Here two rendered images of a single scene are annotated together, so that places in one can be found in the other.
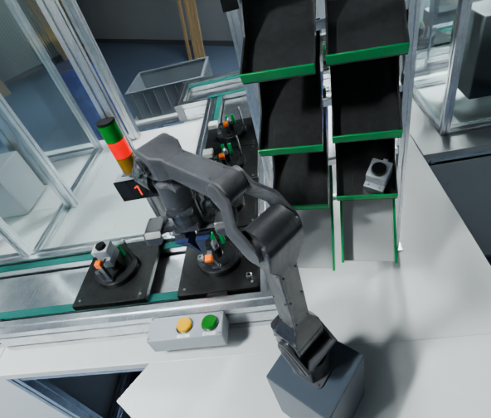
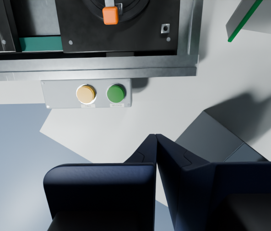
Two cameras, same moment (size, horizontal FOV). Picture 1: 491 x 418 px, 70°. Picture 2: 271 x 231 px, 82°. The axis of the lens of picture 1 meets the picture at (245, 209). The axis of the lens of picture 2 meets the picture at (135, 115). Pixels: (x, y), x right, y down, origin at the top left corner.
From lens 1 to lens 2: 74 cm
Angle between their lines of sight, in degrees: 68
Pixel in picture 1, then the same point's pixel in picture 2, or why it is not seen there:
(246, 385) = (147, 124)
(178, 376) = (87, 116)
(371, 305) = not seen: outside the picture
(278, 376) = not seen: hidden behind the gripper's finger
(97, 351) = not seen: outside the picture
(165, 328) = (63, 95)
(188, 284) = (74, 32)
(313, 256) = not seen: outside the picture
